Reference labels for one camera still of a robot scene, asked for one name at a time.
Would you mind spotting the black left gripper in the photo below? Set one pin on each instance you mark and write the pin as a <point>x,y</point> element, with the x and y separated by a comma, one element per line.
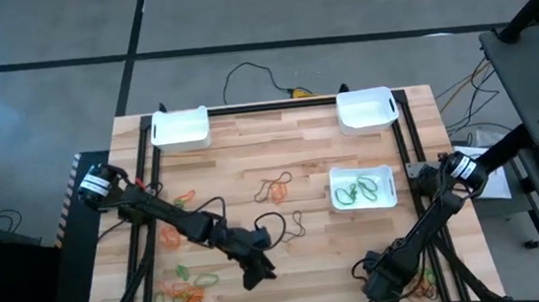
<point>236,246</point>

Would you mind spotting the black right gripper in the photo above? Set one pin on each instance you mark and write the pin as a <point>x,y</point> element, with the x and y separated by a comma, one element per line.
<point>386,278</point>

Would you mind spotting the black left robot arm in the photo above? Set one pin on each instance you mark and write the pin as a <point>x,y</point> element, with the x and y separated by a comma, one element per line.
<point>156,209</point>

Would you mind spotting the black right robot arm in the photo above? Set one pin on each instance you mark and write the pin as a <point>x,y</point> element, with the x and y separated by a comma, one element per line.
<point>434,214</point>

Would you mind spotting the white plastic basket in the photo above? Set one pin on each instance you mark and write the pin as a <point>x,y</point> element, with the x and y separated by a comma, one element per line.
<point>367,112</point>
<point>180,130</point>
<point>383,199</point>

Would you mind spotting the white paper sheet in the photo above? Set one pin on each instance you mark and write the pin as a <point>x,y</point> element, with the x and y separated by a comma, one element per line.
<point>498,188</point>

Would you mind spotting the small black item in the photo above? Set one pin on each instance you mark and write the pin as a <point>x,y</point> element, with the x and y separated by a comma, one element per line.
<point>532,244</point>

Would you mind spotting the yellow power plug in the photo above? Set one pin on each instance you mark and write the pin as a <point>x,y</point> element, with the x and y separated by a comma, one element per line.
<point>301,92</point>

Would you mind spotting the black mat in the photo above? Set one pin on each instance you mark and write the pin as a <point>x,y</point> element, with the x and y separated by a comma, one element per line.
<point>79,288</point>

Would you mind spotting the black table clamp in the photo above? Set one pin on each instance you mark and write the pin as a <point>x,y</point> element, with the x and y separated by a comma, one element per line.
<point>343,88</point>
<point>162,108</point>

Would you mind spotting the grey side desk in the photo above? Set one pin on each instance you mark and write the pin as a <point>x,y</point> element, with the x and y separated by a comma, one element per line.
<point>519,67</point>

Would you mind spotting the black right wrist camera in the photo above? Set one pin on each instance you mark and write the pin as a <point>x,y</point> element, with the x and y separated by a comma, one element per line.
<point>372,262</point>

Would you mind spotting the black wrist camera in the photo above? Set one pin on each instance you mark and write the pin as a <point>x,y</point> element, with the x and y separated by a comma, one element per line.
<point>372,262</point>
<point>260,238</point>

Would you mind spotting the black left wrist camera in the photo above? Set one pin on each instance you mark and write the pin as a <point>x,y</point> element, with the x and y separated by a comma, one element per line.
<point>260,238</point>

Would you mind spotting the silver metal bracket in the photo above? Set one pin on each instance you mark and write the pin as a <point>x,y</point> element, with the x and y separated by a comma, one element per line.
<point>414,169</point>

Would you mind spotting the black aluminium rig frame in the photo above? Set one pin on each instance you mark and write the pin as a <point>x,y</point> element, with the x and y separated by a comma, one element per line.
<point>270,106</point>

